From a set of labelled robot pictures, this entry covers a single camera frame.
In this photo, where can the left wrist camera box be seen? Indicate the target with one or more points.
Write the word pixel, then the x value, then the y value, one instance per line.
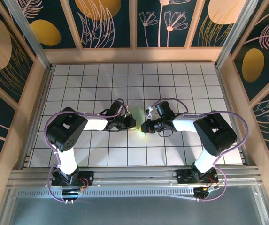
pixel 117 107

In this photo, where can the grey metal panel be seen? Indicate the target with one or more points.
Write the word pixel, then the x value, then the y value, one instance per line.
pixel 134 212

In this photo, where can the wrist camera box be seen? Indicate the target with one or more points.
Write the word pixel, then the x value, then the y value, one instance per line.
pixel 117 107
pixel 165 108

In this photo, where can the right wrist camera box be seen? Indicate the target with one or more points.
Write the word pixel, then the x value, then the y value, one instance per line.
pixel 165 108

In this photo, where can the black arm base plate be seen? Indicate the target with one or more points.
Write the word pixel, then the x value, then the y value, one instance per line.
pixel 87 175
pixel 183 178

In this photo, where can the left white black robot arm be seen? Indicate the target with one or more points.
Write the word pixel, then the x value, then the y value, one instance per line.
pixel 67 160

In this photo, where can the aluminium extrusion rail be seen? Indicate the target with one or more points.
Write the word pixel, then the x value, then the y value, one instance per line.
pixel 134 174

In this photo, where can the aluminium corner post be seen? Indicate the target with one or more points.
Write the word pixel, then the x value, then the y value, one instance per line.
pixel 28 35
pixel 236 35

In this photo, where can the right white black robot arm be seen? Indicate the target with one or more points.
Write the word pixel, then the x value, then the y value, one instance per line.
pixel 205 160

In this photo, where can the small black electronics module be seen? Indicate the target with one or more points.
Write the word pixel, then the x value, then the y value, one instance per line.
pixel 71 192
pixel 202 191

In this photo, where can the white grid mat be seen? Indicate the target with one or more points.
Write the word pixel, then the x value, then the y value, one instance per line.
pixel 129 154

